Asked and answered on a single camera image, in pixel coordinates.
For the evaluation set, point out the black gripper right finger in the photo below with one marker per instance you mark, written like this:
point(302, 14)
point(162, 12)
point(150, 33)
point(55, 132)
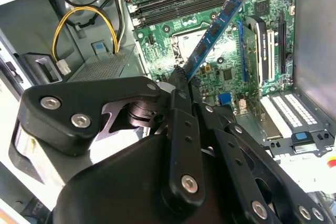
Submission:
point(236, 161)

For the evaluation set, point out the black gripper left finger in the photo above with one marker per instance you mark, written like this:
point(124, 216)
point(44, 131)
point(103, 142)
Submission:
point(78, 98)

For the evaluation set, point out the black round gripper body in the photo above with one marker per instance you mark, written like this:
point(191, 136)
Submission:
point(118, 190)

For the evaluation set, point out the blue RAM stick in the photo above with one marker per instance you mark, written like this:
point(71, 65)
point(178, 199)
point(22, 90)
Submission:
point(215, 28)

